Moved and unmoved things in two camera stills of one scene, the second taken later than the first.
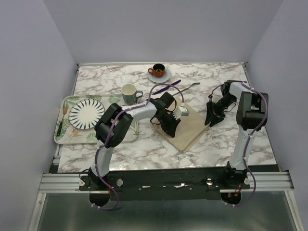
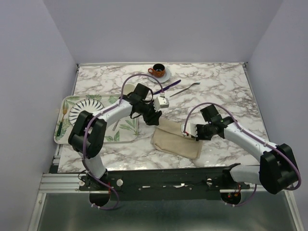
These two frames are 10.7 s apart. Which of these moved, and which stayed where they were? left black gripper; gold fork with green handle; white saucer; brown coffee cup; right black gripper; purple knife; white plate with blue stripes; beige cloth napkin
Moved: left black gripper; beige cloth napkin; right black gripper
Stayed: gold fork with green handle; white saucer; purple knife; white plate with blue stripes; brown coffee cup
